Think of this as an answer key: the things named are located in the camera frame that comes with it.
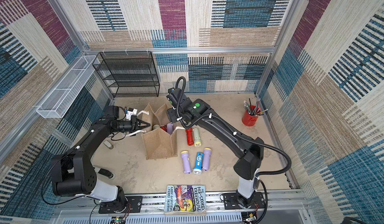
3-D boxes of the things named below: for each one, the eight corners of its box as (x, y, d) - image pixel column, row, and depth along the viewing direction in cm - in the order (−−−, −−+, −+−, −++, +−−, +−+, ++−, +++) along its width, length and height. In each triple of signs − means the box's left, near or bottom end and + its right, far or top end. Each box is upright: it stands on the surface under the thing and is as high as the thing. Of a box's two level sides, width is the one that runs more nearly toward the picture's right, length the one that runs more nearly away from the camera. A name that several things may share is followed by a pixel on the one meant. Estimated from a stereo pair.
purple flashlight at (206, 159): (201, 170, 85) (201, 168, 83) (203, 149, 93) (203, 147, 91) (209, 171, 85) (209, 169, 82) (210, 150, 93) (211, 148, 90)
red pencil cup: (243, 126, 103) (248, 116, 94) (240, 115, 109) (244, 105, 100) (257, 126, 103) (262, 116, 94) (253, 115, 109) (258, 105, 100)
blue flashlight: (192, 173, 84) (192, 171, 81) (197, 153, 91) (197, 151, 88) (201, 175, 83) (201, 173, 80) (204, 155, 90) (205, 153, 88)
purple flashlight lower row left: (184, 175, 83) (183, 173, 81) (181, 153, 91) (180, 151, 89) (192, 173, 84) (192, 171, 82) (188, 151, 92) (188, 149, 90)
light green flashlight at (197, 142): (194, 147, 94) (194, 145, 91) (192, 130, 101) (192, 128, 99) (201, 146, 94) (201, 144, 92) (198, 129, 102) (198, 127, 99)
